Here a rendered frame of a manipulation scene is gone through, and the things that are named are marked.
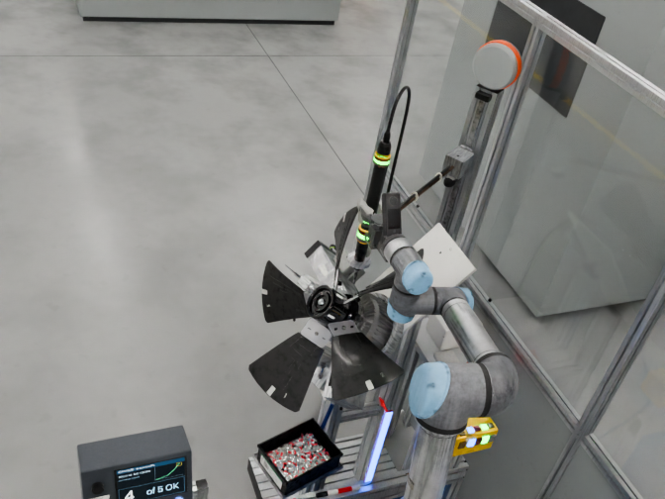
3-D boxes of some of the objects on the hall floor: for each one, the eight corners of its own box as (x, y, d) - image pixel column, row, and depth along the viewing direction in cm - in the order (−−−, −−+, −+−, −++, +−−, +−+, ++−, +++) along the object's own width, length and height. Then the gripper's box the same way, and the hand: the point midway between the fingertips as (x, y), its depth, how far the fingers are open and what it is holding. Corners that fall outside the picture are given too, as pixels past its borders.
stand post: (358, 480, 328) (416, 286, 260) (366, 498, 322) (427, 303, 253) (349, 483, 327) (405, 287, 258) (357, 500, 320) (416, 304, 252)
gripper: (372, 264, 193) (343, 218, 209) (411, 259, 198) (379, 215, 213) (379, 238, 188) (348, 192, 204) (418, 234, 193) (385, 190, 208)
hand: (367, 198), depth 206 cm, fingers closed on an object, 4 cm apart
